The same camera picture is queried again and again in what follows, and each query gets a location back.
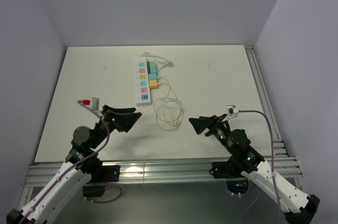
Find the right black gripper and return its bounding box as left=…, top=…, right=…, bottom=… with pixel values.
left=189, top=114, right=234, bottom=154

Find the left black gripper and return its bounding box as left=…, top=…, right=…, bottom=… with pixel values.
left=90, top=105, right=142, bottom=148

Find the light green charging cable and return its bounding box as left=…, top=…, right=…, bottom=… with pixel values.
left=153, top=76, right=184, bottom=131

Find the yellow charging cable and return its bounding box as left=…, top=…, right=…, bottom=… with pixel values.
left=154, top=82, right=184, bottom=127

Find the white multicolour power strip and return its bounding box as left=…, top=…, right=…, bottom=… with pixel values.
left=133, top=57, right=152, bottom=106

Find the yellow charger plug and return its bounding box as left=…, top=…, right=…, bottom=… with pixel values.
left=149, top=80, right=158, bottom=89

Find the light blue charger plug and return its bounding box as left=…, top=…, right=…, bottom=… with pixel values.
left=148, top=73, right=157, bottom=80

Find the teal usb charger plug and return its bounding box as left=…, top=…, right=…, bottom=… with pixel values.
left=147, top=67, right=157, bottom=74

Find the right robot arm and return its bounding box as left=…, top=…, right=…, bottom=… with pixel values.
left=189, top=114, right=320, bottom=223

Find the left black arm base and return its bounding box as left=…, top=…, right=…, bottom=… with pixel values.
left=82, top=165, right=120, bottom=198

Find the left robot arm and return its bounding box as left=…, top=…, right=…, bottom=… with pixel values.
left=6, top=100, right=142, bottom=223

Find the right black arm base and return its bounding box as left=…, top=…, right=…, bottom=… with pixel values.
left=209, top=161, right=250, bottom=194

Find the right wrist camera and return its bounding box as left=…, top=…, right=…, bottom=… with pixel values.
left=222, top=105, right=239, bottom=122

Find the white power strip cord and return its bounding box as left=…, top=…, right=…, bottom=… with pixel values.
left=142, top=51, right=176, bottom=74

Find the aluminium right rail frame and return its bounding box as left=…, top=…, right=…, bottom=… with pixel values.
left=244, top=45, right=288, bottom=156

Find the aluminium rail frame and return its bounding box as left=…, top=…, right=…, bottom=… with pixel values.
left=24, top=156, right=303, bottom=188
left=244, top=45, right=288, bottom=156

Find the aluminium front rail frame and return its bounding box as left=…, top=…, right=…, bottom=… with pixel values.
left=24, top=156, right=303, bottom=188

